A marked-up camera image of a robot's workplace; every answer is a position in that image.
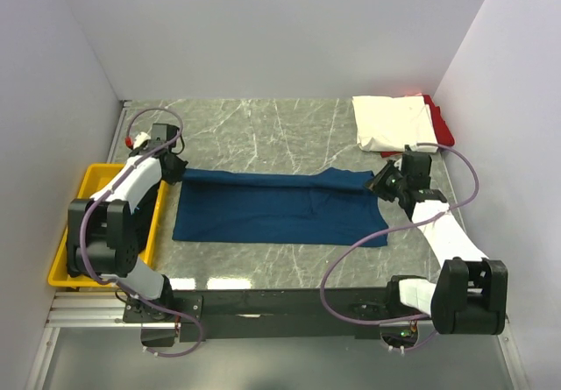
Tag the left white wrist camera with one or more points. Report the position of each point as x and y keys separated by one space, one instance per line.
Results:
x=136 y=142

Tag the folded white t-shirt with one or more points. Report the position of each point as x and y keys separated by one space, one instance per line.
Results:
x=361 y=106

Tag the blue t-shirt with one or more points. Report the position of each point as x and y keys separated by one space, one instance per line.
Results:
x=330 y=208

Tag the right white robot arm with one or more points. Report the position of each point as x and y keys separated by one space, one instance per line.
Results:
x=470 y=295

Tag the black t-shirt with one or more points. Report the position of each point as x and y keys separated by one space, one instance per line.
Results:
x=142 y=217

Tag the folded red t-shirt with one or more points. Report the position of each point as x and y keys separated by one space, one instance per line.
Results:
x=438 y=122

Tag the black base bar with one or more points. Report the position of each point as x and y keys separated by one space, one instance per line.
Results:
x=267 y=313

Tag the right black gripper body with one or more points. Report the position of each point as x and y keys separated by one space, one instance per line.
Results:
x=401 y=184

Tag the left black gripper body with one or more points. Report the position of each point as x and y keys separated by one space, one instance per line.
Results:
x=173 y=175

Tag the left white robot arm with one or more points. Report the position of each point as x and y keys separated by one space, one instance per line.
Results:
x=107 y=231

